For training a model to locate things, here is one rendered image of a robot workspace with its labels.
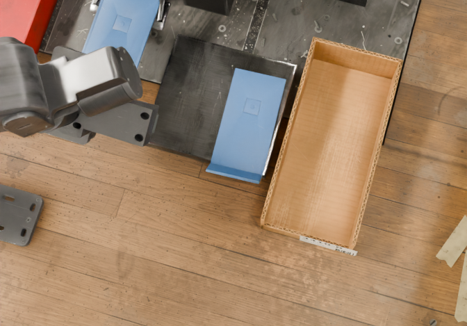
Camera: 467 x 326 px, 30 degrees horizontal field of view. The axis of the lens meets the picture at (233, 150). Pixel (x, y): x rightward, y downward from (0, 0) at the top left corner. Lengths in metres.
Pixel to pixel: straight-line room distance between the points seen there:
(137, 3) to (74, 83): 0.29
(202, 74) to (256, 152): 0.13
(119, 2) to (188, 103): 0.16
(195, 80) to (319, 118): 0.17
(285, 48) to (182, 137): 0.19
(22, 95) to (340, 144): 0.49
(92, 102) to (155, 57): 0.33
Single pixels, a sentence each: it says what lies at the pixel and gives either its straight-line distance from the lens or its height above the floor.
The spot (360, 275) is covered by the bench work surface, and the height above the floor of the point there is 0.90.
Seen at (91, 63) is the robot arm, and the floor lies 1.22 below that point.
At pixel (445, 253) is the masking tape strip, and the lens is 1.16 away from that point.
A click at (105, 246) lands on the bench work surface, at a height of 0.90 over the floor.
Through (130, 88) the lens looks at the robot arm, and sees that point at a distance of 0.89.
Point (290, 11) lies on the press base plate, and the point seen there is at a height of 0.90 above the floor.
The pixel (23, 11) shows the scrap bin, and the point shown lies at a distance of 1.28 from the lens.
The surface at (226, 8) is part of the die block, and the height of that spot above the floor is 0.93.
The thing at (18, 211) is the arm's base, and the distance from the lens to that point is 1.18.
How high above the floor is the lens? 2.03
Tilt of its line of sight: 75 degrees down
